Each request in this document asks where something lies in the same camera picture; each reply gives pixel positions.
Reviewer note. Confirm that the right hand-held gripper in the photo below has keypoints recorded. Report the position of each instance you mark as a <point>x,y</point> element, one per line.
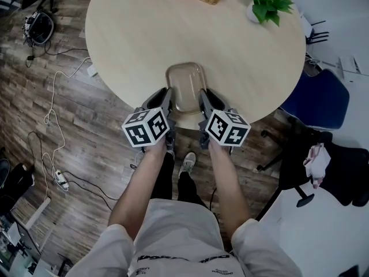
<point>227,128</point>

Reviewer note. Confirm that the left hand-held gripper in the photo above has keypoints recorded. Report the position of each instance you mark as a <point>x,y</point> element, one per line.
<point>144,130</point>

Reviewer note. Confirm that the clear plastic container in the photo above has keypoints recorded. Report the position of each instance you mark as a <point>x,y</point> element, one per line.
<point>185,85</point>

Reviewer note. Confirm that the person's left forearm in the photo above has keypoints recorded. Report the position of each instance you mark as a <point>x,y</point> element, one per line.
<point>141,183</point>

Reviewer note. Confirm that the person's right forearm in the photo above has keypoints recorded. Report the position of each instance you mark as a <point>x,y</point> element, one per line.
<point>227,183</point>

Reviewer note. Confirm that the person's left grey shoe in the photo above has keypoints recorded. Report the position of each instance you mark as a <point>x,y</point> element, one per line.
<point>170,155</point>

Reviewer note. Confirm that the person's grey shoe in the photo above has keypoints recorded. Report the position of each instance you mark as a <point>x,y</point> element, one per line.
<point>187,161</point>
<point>170,155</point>

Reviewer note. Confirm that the person's right grey shoe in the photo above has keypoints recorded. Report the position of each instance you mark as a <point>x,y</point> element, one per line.
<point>187,161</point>

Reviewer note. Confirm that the round wooden table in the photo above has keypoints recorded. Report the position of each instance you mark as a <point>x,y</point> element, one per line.
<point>173,33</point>

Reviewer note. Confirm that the white power adapter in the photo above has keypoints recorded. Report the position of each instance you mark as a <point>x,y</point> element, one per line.
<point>92,71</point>

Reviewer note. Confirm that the person's black trousers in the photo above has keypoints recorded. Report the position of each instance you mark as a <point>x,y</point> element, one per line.
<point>187,187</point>

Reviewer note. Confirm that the blue office chair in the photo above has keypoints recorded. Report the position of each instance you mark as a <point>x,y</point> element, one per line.
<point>317,100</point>

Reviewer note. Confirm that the green potted plant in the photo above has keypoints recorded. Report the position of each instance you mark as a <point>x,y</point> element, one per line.
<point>266,1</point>

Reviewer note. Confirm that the pink cloth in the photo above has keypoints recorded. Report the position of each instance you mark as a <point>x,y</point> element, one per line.
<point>315,164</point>

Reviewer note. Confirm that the white router with black antennas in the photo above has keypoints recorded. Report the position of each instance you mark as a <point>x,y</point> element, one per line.
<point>310,29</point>

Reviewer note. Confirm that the white power strip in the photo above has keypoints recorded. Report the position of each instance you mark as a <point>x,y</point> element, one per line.
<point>61,180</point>

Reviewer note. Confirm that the black power adapter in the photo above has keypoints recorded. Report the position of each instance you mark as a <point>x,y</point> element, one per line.
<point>30,60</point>

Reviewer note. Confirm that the person's white shirt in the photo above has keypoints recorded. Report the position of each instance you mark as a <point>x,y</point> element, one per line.
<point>178,238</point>

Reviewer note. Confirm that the grey round case with gear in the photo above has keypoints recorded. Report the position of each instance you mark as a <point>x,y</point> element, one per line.
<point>40,27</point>

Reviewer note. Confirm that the white paper box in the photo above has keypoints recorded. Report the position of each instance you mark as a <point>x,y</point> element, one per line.
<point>349,64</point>

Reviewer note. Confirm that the black office chair with clothes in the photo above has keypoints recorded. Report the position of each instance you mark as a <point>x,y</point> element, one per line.
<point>346,172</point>

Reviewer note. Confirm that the white desk leg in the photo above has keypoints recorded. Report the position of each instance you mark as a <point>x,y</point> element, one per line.
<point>37,212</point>

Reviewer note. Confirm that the black stool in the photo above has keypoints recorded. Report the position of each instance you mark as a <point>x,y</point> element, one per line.
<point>65,265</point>

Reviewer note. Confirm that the cluttered dark desk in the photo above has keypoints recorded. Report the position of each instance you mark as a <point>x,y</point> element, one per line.
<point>14,247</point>

